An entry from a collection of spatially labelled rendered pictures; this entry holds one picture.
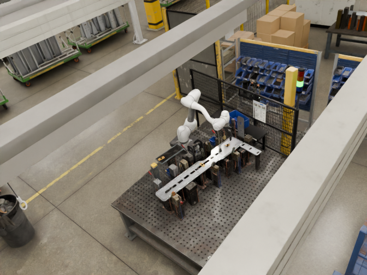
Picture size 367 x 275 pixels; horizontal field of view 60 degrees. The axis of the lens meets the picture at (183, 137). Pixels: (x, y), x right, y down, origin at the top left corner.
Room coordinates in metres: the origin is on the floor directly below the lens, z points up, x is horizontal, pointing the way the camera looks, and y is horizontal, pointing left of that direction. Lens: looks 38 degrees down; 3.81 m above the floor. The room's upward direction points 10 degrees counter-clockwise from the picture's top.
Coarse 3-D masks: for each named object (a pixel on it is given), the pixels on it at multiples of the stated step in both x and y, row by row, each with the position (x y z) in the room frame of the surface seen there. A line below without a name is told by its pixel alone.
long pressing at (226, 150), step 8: (224, 144) 3.24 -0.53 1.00; (232, 144) 3.21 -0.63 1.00; (240, 144) 3.18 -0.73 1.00; (216, 152) 3.10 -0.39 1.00; (224, 152) 3.08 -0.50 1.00; (216, 160) 2.95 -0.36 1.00; (192, 168) 2.89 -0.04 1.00; (200, 168) 2.87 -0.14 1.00; (208, 168) 2.85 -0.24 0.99; (184, 176) 2.78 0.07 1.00; (192, 176) 2.75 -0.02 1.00; (168, 184) 2.69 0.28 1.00; (176, 184) 2.66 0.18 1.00; (184, 184) 2.64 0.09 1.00; (160, 192) 2.59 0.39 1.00; (168, 192) 2.56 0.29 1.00; (176, 192) 2.55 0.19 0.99
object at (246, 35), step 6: (234, 36) 6.66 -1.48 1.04; (240, 36) 6.61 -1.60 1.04; (246, 36) 6.55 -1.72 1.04; (252, 36) 6.63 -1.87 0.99; (234, 48) 6.15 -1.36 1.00; (234, 54) 6.15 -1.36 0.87; (234, 60) 6.61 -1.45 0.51; (228, 66) 6.50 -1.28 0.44; (234, 66) 6.46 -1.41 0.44; (234, 72) 6.18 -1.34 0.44; (234, 84) 6.19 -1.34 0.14
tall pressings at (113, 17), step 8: (96, 16) 10.81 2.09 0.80; (104, 16) 11.05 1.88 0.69; (112, 16) 10.89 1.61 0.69; (120, 16) 11.11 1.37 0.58; (88, 24) 10.77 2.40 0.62; (96, 24) 10.94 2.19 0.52; (104, 24) 11.17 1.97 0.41; (112, 24) 10.82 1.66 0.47; (120, 24) 11.05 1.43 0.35; (80, 32) 10.54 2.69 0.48; (88, 32) 10.38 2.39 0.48; (96, 32) 10.59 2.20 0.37
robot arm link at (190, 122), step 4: (192, 92) 3.64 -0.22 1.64; (196, 92) 3.65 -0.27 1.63; (192, 96) 3.58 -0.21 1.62; (196, 96) 3.60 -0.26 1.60; (196, 100) 3.60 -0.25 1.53; (188, 108) 3.72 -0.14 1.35; (188, 112) 3.72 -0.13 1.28; (192, 112) 3.68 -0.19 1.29; (188, 116) 3.73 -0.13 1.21; (192, 116) 3.70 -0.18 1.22; (188, 120) 3.74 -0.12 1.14; (192, 120) 3.73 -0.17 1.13; (184, 124) 3.79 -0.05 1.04; (188, 124) 3.72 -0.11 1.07; (192, 124) 3.72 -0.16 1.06; (196, 124) 3.81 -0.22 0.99; (192, 128) 3.72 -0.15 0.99
